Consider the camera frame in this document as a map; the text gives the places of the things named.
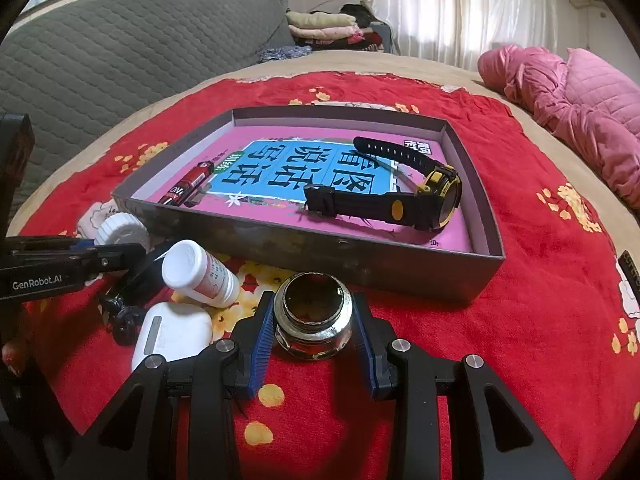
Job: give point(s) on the chrome pipe fitting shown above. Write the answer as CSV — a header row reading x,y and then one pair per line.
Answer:
x,y
315,340

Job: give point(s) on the white ribbed ramekin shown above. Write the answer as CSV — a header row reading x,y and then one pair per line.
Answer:
x,y
120,230

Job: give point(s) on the pink book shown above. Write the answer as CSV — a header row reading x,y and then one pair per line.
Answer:
x,y
260,135

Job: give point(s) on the white curtain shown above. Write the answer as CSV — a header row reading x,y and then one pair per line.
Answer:
x,y
450,10

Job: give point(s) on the black and gold lighter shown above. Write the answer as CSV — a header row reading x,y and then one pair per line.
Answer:
x,y
142,280

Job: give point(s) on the pile of folded clothes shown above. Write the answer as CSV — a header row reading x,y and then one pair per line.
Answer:
x,y
320,22

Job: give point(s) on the white pill bottle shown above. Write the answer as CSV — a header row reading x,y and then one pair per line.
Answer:
x,y
190,270

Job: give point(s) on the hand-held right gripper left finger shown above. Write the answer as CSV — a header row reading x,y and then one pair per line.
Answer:
x,y
260,350

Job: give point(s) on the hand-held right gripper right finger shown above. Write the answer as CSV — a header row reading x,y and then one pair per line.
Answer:
x,y
364,355

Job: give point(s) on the pink padded jacket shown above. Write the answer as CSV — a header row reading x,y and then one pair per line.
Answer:
x,y
575,95

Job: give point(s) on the red floral blanket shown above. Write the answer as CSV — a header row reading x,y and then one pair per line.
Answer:
x,y
525,185

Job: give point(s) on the grey quilted cover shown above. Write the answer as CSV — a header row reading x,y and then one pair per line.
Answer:
x,y
125,60

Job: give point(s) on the small black object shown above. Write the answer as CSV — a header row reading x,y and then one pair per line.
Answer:
x,y
125,327

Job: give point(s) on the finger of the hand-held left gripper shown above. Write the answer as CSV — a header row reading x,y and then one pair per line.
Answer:
x,y
120,257
50,247

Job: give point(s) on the white earbuds case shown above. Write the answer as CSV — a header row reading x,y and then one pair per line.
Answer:
x,y
170,332

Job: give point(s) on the grey cardboard box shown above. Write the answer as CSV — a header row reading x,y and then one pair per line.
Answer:
x,y
350,265

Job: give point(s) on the blue patterned cloth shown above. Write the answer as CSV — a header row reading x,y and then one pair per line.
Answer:
x,y
285,53

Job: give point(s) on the person's left hand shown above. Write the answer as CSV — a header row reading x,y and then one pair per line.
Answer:
x,y
10,359

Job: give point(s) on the beige bed sheet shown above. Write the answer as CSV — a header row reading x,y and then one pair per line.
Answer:
x,y
375,60

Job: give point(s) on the black and yellow wristwatch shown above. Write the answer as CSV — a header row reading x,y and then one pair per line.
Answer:
x,y
360,205

